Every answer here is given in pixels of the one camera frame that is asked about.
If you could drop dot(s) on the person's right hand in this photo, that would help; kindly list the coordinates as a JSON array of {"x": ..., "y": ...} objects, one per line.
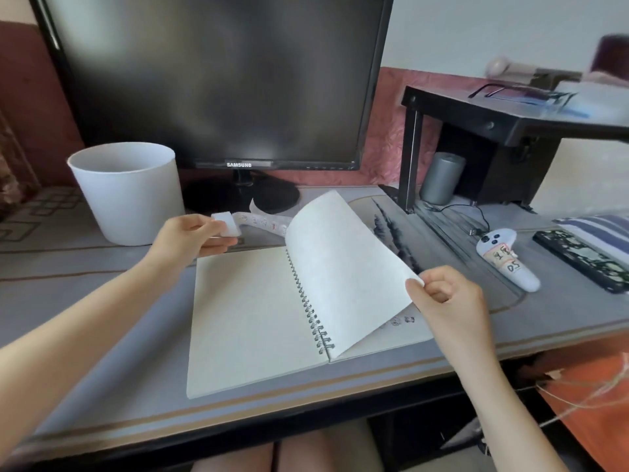
[{"x": 457, "y": 314}]

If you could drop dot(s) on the person's left hand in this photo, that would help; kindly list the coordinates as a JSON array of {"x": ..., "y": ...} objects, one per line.
[{"x": 182, "y": 240}]

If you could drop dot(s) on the white sticker strip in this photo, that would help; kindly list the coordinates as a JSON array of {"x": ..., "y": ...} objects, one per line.
[{"x": 226, "y": 225}]

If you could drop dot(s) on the cream spiral notebook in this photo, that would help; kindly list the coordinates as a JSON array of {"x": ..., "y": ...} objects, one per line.
[{"x": 245, "y": 314}]

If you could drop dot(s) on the person's right forearm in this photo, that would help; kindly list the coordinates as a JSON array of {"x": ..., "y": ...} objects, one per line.
[{"x": 496, "y": 412}]

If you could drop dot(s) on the person's left forearm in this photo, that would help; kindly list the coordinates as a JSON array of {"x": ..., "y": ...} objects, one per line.
[{"x": 73, "y": 349}]

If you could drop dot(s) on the person's right leg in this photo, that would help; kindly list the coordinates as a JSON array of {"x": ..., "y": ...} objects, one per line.
[{"x": 334, "y": 447}]

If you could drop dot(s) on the person's leg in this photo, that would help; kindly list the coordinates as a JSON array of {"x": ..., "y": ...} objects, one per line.
[
  {"x": 334, "y": 447},
  {"x": 231, "y": 459}
]

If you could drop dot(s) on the person's left leg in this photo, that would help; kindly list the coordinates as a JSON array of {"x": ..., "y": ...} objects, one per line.
[{"x": 231, "y": 459}]

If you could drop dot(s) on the white plastic waste bin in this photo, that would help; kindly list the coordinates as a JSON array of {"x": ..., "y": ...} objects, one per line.
[{"x": 132, "y": 206}]

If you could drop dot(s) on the white labelled VR controller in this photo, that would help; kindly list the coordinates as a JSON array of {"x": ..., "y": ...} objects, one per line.
[{"x": 511, "y": 265}]

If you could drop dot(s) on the grey patterned desk mat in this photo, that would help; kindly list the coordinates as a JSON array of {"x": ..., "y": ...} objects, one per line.
[{"x": 98, "y": 299}]

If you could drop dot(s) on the grey cylindrical speaker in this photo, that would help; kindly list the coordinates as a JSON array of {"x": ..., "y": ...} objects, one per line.
[{"x": 442, "y": 179}]

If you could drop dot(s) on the blue striped cloth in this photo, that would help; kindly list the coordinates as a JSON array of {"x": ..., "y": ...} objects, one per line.
[{"x": 604, "y": 231}]

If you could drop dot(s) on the black computer monitor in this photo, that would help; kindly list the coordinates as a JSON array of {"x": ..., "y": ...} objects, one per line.
[{"x": 221, "y": 68}]

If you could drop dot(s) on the brown floral curtain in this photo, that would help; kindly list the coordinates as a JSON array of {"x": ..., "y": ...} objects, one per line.
[{"x": 17, "y": 167}]

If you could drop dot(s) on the orange woven bag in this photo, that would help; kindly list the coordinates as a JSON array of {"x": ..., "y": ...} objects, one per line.
[{"x": 599, "y": 427}]

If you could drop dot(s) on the white paper sheets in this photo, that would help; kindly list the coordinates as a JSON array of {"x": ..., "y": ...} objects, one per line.
[{"x": 599, "y": 100}]

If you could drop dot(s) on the dark maroon object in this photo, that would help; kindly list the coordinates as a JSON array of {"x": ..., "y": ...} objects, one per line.
[{"x": 612, "y": 56}]

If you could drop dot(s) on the black desk frame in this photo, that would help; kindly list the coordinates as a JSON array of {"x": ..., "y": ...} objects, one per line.
[{"x": 417, "y": 437}]

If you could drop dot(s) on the black shelf frame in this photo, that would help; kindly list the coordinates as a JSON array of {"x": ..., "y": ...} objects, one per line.
[{"x": 491, "y": 115}]

